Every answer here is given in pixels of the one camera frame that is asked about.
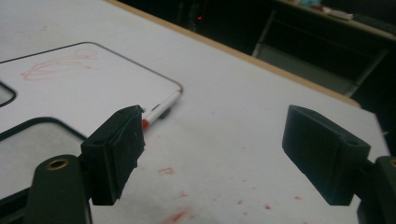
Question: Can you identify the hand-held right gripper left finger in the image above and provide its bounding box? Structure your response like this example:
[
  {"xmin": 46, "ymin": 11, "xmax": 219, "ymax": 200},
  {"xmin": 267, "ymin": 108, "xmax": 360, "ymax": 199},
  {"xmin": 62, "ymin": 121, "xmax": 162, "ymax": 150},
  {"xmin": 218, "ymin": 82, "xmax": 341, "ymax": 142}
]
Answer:
[{"xmin": 80, "ymin": 105, "xmax": 147, "ymax": 206}]

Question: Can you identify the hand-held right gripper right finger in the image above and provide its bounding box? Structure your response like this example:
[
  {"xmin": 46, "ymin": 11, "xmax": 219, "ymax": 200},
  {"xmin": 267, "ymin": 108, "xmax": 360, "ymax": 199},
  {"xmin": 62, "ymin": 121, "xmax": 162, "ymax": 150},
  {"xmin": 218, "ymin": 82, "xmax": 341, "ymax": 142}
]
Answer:
[{"xmin": 281, "ymin": 105, "xmax": 372, "ymax": 206}]

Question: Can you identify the white paddle-shaped whiteboard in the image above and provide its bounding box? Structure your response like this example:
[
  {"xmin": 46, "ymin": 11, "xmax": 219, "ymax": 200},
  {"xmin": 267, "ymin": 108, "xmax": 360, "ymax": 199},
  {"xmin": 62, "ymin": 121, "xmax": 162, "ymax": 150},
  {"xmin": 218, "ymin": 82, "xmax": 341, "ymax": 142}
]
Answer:
[{"xmin": 0, "ymin": 41, "xmax": 184, "ymax": 142}]

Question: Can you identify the white marker with red ends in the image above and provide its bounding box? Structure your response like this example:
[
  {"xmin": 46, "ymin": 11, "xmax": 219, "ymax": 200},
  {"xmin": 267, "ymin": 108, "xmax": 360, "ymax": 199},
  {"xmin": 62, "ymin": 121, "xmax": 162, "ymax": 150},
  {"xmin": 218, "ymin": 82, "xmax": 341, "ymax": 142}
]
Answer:
[{"xmin": 141, "ymin": 89, "xmax": 183, "ymax": 131}]

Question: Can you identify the large white table cover sheet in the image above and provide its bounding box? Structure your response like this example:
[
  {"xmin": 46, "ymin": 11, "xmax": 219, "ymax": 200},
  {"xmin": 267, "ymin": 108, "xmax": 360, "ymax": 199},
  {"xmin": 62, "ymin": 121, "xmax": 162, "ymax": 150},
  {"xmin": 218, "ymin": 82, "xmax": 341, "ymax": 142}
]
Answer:
[{"xmin": 0, "ymin": 0, "xmax": 391, "ymax": 224}]

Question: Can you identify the white flat object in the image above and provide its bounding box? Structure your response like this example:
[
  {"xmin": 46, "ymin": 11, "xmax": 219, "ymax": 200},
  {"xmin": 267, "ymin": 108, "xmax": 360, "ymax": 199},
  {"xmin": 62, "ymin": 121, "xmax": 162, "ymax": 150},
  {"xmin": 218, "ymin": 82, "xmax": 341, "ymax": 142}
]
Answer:
[{"xmin": 326, "ymin": 8, "xmax": 356, "ymax": 21}]

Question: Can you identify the dark device with red light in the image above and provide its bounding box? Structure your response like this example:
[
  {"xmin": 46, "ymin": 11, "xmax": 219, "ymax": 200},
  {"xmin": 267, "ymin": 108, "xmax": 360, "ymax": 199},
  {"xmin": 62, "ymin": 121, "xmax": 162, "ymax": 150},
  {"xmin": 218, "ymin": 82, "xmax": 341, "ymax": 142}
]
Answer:
[{"xmin": 174, "ymin": 0, "xmax": 220, "ymax": 33}]

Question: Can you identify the desk with metal frame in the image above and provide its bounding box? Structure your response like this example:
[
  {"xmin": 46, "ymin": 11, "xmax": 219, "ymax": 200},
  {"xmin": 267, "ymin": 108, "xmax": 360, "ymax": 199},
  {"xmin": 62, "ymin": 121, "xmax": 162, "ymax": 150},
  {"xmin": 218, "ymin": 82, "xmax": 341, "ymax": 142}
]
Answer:
[{"xmin": 251, "ymin": 0, "xmax": 396, "ymax": 98}]

